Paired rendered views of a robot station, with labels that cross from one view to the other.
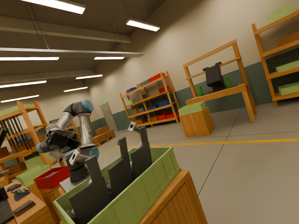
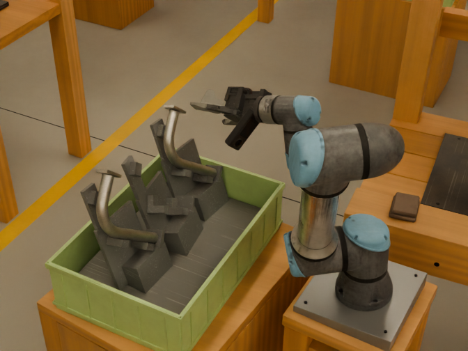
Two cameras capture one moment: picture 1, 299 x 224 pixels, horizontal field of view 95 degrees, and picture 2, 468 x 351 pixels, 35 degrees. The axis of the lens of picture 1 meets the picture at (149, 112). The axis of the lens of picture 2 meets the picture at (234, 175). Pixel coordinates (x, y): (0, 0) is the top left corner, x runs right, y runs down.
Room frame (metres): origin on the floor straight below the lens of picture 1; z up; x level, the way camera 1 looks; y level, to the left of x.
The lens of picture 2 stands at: (2.37, -0.01, 2.33)
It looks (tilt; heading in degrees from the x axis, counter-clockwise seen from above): 37 degrees down; 163
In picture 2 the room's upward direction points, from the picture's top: 1 degrees clockwise
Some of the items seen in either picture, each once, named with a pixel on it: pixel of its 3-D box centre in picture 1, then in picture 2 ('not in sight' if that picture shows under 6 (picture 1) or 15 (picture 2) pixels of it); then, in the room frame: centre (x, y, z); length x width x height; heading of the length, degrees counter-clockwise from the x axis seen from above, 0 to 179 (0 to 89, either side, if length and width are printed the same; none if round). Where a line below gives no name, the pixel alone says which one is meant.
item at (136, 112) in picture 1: (147, 105); not in sight; (6.78, -0.03, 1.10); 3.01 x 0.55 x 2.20; 47
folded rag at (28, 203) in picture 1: (24, 207); (404, 206); (0.87, 0.99, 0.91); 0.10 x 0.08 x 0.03; 144
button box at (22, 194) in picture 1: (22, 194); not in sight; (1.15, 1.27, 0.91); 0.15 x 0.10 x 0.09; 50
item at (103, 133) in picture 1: (101, 135); not in sight; (7.45, 2.91, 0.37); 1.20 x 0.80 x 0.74; 145
